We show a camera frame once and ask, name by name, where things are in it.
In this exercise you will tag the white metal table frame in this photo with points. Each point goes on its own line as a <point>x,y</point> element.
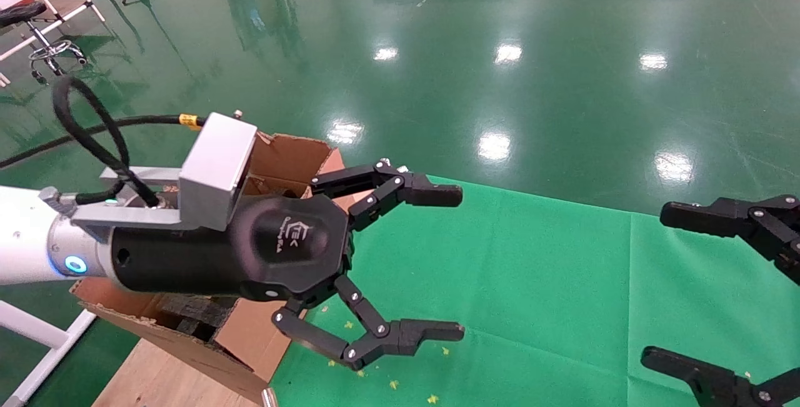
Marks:
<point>37,332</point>

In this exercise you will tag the large open cardboard carton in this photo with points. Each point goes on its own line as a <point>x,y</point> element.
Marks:
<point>294,157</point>

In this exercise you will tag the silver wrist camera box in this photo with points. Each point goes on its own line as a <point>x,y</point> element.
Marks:
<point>215,166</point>

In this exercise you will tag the white tube rack frame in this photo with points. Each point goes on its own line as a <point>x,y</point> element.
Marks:
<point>69,17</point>

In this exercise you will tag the small silver metal post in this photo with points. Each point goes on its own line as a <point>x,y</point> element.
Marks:
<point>269,398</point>

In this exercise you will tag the silver camera mounting bracket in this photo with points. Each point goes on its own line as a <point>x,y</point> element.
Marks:
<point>128,214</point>

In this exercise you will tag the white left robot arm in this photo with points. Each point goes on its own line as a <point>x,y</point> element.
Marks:
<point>25,238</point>

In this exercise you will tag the wooden board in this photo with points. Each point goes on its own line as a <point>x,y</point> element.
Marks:
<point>156,382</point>

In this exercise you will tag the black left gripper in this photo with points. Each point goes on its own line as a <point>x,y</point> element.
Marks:
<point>200,263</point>

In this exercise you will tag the black stool with chrome base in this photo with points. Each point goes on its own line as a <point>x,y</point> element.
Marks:
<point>19,13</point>

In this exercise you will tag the black foam block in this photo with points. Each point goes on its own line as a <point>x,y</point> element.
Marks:
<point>194,313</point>

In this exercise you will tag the green table cloth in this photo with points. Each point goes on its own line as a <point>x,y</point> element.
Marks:
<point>562,301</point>

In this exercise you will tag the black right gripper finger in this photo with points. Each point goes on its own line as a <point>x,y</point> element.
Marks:
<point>712,385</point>
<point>731,216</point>

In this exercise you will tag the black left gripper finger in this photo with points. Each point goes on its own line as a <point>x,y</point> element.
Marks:
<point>400,187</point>
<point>406,335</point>

